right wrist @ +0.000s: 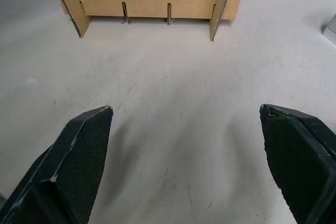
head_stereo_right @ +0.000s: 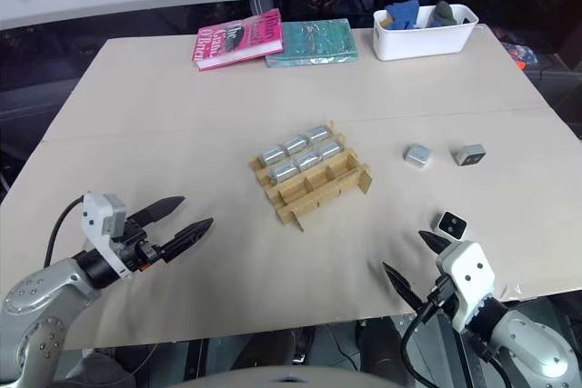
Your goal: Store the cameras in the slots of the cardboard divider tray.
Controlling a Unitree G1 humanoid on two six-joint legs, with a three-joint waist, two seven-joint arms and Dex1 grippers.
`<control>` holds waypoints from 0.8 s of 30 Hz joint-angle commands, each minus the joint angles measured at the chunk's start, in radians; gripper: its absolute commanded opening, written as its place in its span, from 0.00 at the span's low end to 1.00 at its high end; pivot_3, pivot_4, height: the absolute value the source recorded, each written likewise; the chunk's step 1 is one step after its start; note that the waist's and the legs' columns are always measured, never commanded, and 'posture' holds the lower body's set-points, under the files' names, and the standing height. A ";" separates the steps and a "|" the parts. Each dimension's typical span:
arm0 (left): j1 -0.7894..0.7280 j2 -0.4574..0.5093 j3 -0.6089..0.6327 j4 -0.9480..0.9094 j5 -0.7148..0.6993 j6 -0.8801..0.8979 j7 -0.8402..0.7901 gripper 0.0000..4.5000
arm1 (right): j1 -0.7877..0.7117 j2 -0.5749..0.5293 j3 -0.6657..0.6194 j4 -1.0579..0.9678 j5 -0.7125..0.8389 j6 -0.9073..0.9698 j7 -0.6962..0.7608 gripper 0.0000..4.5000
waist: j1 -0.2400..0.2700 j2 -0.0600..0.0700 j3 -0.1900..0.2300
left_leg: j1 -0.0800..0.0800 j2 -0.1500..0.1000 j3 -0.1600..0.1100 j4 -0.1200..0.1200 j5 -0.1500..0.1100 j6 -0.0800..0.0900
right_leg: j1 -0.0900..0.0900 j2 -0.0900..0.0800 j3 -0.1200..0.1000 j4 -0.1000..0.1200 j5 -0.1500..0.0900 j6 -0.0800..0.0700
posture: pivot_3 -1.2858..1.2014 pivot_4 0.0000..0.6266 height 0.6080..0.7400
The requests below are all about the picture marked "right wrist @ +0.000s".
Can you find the grey block object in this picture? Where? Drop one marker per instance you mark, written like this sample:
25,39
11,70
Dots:
330,26

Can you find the cardboard divider grid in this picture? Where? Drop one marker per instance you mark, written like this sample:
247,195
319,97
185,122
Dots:
149,2

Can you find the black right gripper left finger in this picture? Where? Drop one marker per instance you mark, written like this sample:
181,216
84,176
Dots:
65,166

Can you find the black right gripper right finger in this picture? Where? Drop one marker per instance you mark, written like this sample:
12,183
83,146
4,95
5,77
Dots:
299,161

